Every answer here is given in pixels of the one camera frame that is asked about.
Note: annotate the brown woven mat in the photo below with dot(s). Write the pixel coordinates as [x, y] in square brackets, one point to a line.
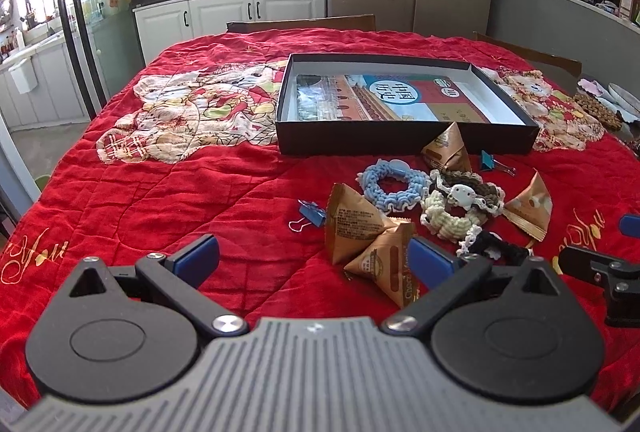
[595, 110]

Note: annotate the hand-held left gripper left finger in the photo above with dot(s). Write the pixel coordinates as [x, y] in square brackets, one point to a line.
[197, 257]

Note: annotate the white hanging bin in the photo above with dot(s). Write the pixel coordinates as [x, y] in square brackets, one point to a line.
[22, 75]

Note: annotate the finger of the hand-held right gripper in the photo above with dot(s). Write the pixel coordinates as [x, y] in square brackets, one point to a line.
[580, 262]
[630, 225]

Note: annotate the black shallow cardboard box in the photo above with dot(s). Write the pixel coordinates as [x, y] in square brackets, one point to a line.
[400, 137]

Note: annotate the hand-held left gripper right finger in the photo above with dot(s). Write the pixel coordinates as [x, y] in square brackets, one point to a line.
[431, 259]

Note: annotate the red printed blanket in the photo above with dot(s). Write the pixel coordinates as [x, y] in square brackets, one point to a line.
[200, 192]

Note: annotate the pink cloth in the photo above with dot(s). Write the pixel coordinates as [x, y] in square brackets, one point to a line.
[592, 86]

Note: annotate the blue binder clip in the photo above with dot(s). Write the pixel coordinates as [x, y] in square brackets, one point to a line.
[487, 160]
[312, 213]

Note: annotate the brown crochet scrunchie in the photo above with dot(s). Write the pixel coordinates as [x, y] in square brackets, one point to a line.
[487, 194]

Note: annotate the blue crochet scrunchie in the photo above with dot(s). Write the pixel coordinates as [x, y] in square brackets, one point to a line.
[367, 184]

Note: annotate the brown triangular snack packet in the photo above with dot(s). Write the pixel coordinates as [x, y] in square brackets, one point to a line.
[350, 222]
[530, 207]
[385, 268]
[447, 151]

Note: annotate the black crochet scrunchie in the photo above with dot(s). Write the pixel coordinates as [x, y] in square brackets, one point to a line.
[495, 249]

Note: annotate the white kitchen cabinet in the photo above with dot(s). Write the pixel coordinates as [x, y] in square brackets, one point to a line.
[220, 14]

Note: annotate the cream crochet scrunchie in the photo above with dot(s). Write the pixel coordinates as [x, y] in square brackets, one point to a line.
[440, 218]

